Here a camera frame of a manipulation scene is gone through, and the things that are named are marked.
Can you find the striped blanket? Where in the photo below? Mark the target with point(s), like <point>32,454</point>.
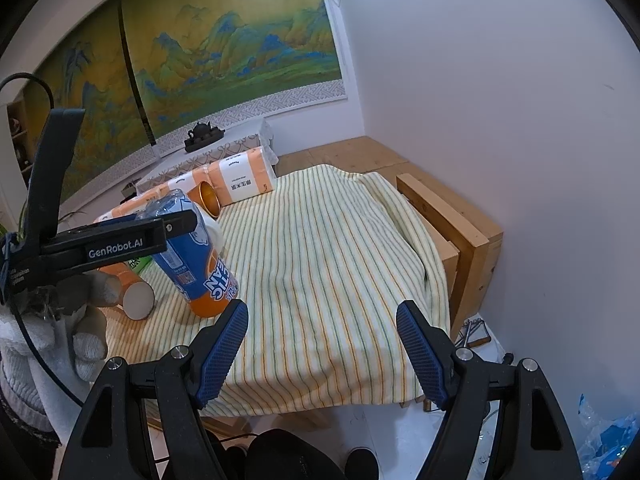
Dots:
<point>320,270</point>

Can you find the person's left hand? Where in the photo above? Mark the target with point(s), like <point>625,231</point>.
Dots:
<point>40,330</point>

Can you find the orange soda bottle blue label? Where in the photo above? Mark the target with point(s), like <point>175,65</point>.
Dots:
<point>200,270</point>

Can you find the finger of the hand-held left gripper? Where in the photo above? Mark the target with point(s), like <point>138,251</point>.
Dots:
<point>177,223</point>

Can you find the person's left forearm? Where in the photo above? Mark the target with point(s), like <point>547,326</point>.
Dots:
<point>20,425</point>

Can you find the landscape wall painting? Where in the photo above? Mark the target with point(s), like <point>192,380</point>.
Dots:
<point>210,60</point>

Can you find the orange can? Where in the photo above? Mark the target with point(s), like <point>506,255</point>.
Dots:
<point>135,300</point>

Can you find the wooden shelf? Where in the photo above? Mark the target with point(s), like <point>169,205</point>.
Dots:
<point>20,135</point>

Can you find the orange white tissue pack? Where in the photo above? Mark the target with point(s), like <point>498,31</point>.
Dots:
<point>242,175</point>
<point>150,200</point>

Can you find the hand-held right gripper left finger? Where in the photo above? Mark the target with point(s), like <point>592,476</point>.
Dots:
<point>220,355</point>

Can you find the dark teapot set on tray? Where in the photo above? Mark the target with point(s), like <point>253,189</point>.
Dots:
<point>202,135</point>

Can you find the gold metal cup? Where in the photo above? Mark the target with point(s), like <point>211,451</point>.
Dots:
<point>207,200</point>

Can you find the green packet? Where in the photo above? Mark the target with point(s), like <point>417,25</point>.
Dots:
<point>141,263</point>

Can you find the blue plastic bag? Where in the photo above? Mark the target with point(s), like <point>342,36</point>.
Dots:
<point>607,435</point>

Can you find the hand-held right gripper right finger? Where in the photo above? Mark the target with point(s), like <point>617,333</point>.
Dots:
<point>425,360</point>

